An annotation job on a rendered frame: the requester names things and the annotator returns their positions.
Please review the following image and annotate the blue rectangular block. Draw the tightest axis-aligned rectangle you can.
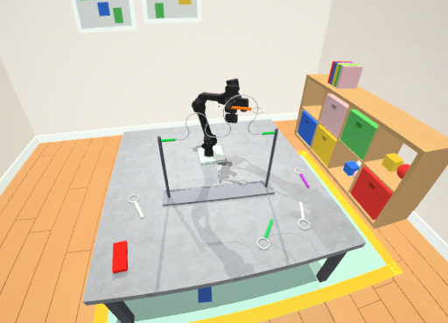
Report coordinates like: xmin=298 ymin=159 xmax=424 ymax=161
xmin=198 ymin=286 xmax=212 ymax=303

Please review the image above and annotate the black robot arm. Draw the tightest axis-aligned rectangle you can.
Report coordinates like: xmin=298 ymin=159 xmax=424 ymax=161
xmin=192 ymin=79 xmax=249 ymax=157

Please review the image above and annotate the red rectangular block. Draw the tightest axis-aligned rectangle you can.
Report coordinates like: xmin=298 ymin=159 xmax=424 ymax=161
xmin=112 ymin=241 xmax=128 ymax=274

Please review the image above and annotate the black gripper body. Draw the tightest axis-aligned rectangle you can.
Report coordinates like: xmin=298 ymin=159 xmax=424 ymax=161
xmin=225 ymin=85 xmax=239 ymax=123

